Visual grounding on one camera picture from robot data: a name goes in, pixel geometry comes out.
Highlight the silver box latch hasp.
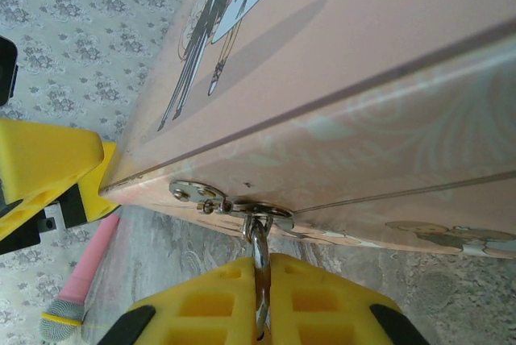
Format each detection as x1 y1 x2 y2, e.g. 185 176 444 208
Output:
169 178 296 234

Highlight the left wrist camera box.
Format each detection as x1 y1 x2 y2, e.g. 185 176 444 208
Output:
0 35 19 107

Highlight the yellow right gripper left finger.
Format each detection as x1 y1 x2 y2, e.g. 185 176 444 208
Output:
103 257 260 345

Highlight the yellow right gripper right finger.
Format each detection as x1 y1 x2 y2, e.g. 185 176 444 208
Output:
267 253 431 345

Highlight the pink toy microphone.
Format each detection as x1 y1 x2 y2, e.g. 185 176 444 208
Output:
39 213 122 341

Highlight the pink illustrated tin box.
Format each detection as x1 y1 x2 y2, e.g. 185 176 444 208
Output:
98 0 516 260

